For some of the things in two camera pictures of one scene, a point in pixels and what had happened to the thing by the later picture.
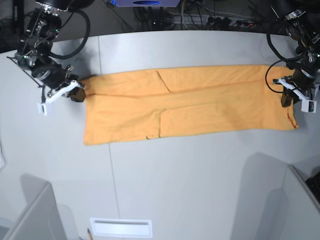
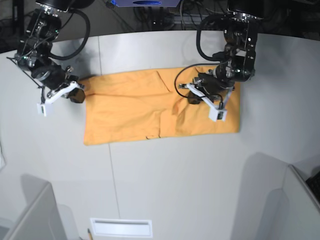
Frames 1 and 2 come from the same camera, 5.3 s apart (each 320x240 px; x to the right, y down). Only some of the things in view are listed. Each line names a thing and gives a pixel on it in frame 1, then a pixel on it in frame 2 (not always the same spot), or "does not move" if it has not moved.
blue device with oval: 147,3 does not move
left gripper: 53,76 does not move
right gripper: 306,76 to 209,83
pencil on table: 90,237 does not move
